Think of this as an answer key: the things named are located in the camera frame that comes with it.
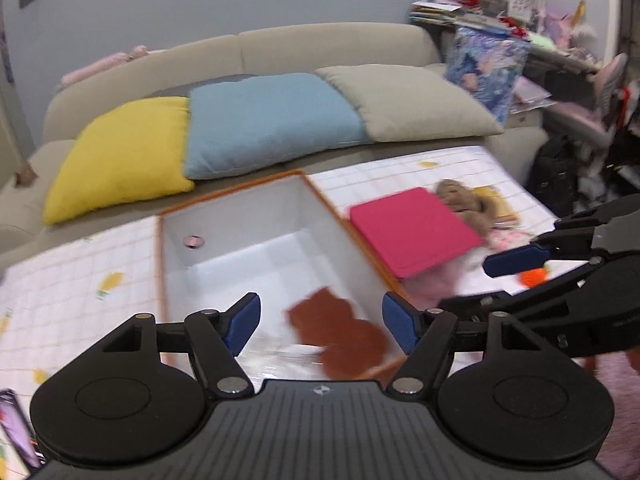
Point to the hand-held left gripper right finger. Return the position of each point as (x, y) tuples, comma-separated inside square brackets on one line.
[(400, 322)]

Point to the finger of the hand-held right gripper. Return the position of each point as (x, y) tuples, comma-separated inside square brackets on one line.
[(515, 260), (575, 310)]

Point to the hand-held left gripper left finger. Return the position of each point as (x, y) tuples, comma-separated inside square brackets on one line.
[(245, 322)]

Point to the orange ball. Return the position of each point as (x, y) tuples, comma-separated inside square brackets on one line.
[(533, 277)]

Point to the pink cloth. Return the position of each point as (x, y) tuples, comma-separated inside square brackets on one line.
[(440, 282)]

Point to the brown felt piece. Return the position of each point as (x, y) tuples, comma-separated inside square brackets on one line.
[(340, 332)]

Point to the brown plush toy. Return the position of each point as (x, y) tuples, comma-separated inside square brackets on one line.
[(460, 200)]

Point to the white storage box orange trim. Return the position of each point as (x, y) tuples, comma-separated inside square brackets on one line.
[(280, 220)]

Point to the yellow book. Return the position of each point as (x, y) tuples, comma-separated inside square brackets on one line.
[(500, 205)]

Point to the magenta square cushion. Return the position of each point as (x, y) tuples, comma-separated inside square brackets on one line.
[(415, 232)]

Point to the black backpack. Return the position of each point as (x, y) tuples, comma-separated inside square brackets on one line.
[(555, 170)]

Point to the pink chair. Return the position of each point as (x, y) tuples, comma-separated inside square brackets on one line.
[(590, 120)]

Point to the beige pillow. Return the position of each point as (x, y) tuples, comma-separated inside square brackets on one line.
[(415, 105)]

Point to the blue patterned gift bag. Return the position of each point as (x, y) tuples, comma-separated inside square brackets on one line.
[(482, 67)]

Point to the cluttered desk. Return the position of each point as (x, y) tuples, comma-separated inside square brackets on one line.
[(550, 55)]

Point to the light blue pillow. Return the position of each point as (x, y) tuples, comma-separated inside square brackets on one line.
[(270, 120)]

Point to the yellow pillow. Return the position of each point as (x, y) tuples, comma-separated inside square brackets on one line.
[(120, 160)]

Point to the smartphone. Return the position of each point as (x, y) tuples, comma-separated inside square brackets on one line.
[(15, 427)]

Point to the stack of papers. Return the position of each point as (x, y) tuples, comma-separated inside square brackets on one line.
[(435, 10)]

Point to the beige sofa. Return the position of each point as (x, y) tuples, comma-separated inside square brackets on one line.
[(300, 45)]

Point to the pink item on sofa back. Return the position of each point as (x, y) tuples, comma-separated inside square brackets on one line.
[(105, 65)]

